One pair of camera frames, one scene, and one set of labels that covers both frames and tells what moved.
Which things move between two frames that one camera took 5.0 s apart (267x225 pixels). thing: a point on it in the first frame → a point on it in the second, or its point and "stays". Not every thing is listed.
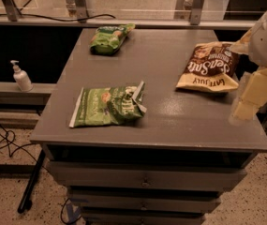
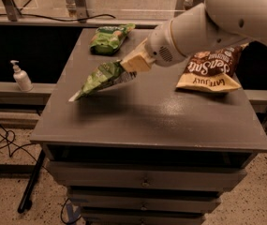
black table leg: (25, 202) stays
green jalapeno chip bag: (109, 106) → (109, 74)
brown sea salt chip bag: (211, 67) stays
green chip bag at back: (107, 39) stays
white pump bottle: (23, 82) stays
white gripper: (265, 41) → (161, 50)
